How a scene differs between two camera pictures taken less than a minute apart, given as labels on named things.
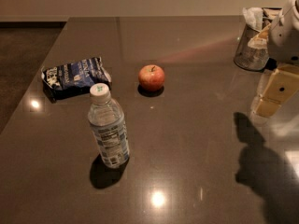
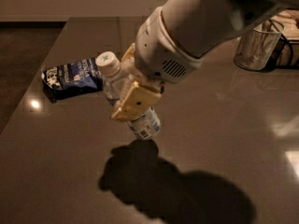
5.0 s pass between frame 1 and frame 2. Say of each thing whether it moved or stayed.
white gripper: moved
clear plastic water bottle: moved
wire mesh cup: stayed
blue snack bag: stayed
